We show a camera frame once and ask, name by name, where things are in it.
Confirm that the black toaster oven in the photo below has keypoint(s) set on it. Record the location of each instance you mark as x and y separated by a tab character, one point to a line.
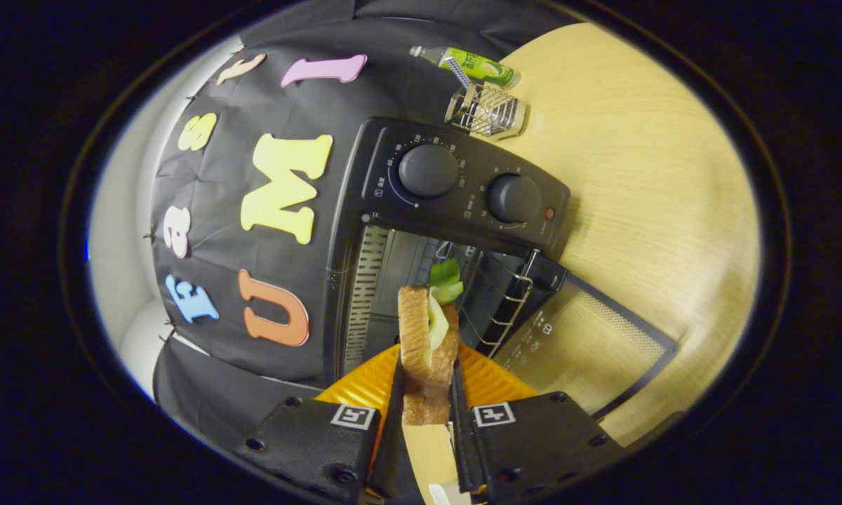
463	210

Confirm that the green label drink bottle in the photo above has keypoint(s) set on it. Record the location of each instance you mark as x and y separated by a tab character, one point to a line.
480	66

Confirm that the toast lettuce sandwich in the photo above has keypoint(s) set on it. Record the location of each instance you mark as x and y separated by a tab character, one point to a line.
415	337

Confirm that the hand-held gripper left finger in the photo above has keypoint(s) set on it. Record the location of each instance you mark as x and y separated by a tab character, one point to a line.
309	442

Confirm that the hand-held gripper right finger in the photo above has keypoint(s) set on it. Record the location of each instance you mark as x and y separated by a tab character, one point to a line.
533	442

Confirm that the striped straw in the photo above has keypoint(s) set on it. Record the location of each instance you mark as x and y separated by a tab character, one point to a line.
457	72

